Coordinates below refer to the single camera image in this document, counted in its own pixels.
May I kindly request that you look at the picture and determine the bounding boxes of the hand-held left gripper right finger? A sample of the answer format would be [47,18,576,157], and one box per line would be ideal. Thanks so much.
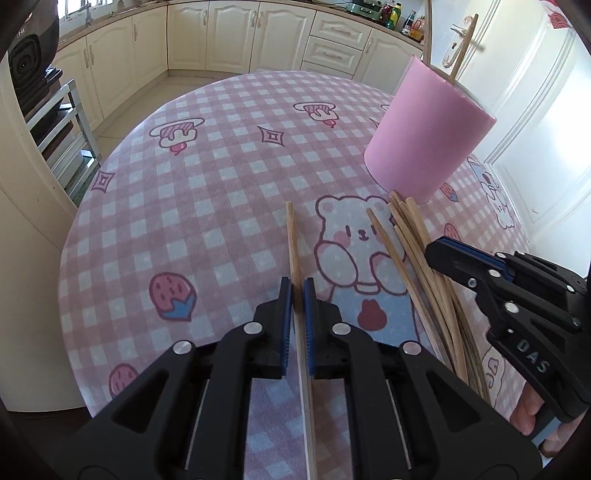
[302,277,542,480]

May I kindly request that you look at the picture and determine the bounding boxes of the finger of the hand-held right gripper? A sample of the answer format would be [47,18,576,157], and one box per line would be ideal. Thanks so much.
[425,241,518,330]
[441,236,589,296]

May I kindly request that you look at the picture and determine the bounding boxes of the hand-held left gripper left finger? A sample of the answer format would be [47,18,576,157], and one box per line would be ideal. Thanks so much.
[46,276,296,480]

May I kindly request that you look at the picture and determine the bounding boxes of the bunch of wooden chopsticks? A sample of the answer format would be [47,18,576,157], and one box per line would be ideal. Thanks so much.
[367,190,492,407]

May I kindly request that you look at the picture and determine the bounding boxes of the pink cup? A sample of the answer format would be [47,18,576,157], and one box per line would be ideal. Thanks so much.
[364,54,497,205]

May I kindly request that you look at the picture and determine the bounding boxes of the person's right hand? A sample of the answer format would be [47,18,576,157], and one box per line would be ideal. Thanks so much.
[510,383,575,457]

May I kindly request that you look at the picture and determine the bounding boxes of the pink checked printed tablecloth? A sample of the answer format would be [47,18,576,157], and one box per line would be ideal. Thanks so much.
[59,69,532,480]

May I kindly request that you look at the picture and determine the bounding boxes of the white door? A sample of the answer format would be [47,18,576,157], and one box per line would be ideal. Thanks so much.
[429,0,591,278]

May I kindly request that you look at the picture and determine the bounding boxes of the green countertop appliance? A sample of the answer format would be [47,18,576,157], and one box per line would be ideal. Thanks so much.
[345,0,383,18]

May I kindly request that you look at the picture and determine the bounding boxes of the metal storage rack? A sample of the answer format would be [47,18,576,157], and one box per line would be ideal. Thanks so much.
[25,78,102,199]

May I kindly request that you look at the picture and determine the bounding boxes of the cream lower kitchen cabinets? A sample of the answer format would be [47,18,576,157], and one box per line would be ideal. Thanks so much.
[51,0,426,134]

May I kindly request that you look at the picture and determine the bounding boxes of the black kitchen appliance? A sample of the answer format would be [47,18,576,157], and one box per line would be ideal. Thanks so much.
[0,0,63,121]

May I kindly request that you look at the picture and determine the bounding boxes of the kitchen window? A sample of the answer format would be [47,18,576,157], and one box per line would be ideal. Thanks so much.
[62,0,122,19]

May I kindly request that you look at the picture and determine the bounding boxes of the metal door handle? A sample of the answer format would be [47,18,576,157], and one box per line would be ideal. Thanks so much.
[442,24,485,68]

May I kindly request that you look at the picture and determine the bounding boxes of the white door frame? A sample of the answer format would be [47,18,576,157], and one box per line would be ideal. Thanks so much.
[0,51,88,414]

